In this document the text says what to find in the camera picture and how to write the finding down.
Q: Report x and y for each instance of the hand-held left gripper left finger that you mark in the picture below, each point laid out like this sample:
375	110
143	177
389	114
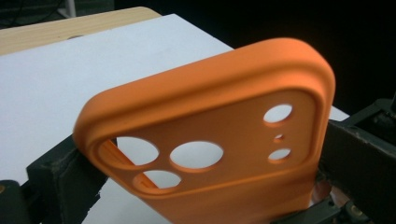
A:
62	186

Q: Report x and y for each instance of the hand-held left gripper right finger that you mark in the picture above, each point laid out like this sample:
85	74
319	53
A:
361	168

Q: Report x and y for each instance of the orange phone case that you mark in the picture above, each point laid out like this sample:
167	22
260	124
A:
218	93

